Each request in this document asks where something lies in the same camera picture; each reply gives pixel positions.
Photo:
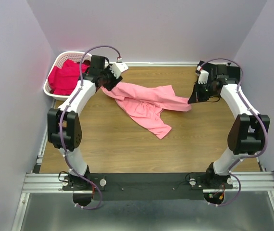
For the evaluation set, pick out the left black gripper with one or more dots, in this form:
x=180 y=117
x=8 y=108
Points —
x=115 y=80

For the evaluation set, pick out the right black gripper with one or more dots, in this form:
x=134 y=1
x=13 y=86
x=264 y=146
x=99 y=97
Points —
x=195 y=96

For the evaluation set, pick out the light pink t shirt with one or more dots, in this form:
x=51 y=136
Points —
x=144 y=105

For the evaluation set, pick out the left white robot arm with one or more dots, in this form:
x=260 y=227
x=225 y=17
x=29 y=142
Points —
x=64 y=129

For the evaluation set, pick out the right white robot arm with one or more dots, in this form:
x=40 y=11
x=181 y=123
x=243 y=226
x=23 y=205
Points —
x=247 y=137

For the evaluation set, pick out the red t shirt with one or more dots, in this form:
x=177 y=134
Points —
x=63 y=81

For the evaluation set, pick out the folded black t shirt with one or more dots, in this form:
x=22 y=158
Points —
x=222 y=70

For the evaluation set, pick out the white plastic laundry basket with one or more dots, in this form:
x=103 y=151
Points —
x=75 y=56

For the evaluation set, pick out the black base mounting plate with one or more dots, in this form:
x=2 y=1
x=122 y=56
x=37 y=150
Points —
x=146 y=186

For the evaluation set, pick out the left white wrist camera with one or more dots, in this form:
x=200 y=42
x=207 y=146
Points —
x=118 y=68

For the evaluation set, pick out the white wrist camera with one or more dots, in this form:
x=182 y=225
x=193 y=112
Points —
x=202 y=75
x=118 y=68

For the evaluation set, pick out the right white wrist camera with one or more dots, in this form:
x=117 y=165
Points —
x=202 y=75

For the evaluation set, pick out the aluminium frame rail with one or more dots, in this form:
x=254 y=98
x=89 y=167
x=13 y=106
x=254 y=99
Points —
x=241 y=181

